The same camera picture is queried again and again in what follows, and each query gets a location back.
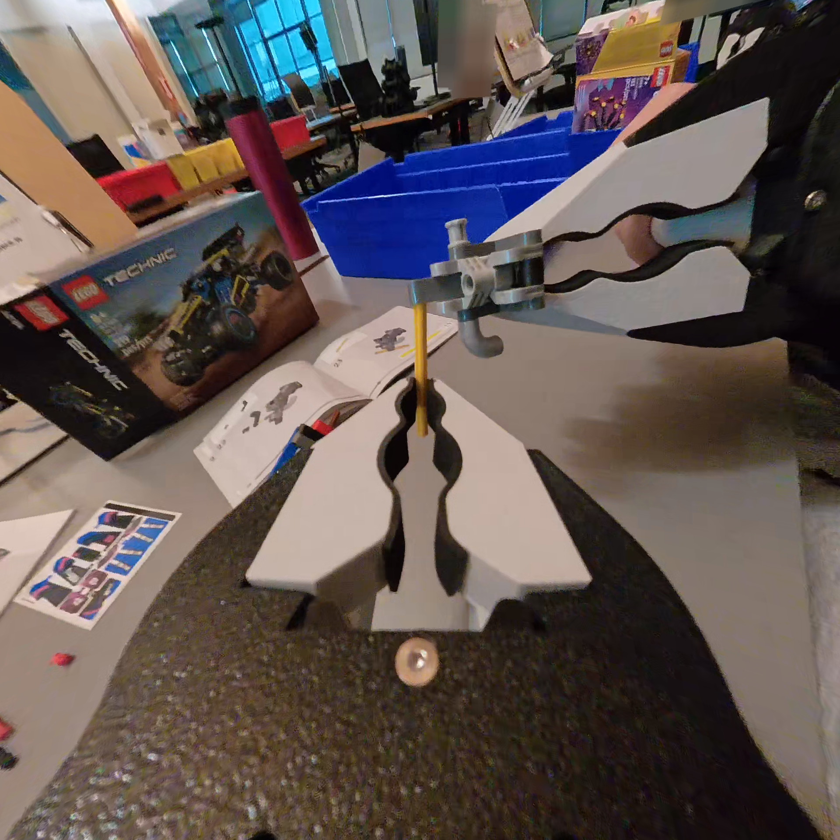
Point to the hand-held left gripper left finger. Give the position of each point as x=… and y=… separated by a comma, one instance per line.
x=328, y=525

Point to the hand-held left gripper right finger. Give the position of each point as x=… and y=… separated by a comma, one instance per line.
x=518, y=525

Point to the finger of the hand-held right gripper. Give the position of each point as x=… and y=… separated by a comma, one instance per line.
x=656, y=302
x=656, y=177

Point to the grey lego suspension assembly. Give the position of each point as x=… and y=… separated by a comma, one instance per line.
x=485, y=275

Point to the yellow lego axle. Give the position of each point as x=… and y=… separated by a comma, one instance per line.
x=421, y=367

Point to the person's right forearm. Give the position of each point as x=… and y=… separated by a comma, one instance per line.
x=814, y=407

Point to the purple lego box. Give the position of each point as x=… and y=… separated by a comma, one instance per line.
x=623, y=105

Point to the lego chassis assembly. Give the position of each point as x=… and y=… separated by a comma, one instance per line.
x=308, y=433

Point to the yellow lego box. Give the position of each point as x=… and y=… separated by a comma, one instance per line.
x=636, y=49

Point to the lilac lego box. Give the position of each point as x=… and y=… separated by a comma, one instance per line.
x=590, y=39

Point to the lego set box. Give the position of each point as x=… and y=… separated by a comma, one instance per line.
x=164, y=328

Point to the small red lego piece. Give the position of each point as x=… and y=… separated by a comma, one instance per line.
x=61, y=659

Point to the person's right hand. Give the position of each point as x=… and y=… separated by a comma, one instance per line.
x=636, y=239

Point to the blue storage bin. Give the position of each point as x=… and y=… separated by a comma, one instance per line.
x=558, y=141

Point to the poster board on white stand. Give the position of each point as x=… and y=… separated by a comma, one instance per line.
x=525, y=46

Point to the sticker sheet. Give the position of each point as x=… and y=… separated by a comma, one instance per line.
x=98, y=564

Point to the blue bin with dividers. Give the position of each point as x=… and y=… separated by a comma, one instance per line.
x=394, y=243

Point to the maroon bottle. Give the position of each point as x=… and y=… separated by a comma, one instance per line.
x=269, y=177

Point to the red storage bin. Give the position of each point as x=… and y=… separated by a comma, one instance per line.
x=289, y=131
x=138, y=184

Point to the yellow storage bin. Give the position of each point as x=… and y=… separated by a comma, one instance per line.
x=233, y=154
x=207, y=163
x=182, y=170

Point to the white carton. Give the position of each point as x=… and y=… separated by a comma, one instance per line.
x=148, y=139

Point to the black monitor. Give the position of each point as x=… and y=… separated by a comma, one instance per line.
x=95, y=156

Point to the tan poster backboard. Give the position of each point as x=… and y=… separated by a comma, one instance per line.
x=39, y=151

